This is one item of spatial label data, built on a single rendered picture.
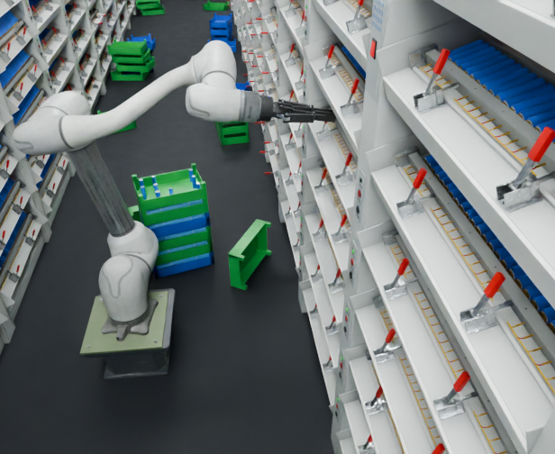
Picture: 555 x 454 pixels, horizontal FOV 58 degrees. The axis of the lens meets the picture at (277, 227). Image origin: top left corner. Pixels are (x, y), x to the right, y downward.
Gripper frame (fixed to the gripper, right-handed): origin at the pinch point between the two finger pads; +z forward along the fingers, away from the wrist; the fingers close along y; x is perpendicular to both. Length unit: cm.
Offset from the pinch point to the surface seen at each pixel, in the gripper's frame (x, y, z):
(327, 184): -24.0, -0.1, 6.7
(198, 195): -67, -55, -33
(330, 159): -8.0, 13.4, 0.8
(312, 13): 24.8, -15.9, -6.1
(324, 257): -46.7, 10.6, 8.7
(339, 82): 12.9, 7.2, -0.2
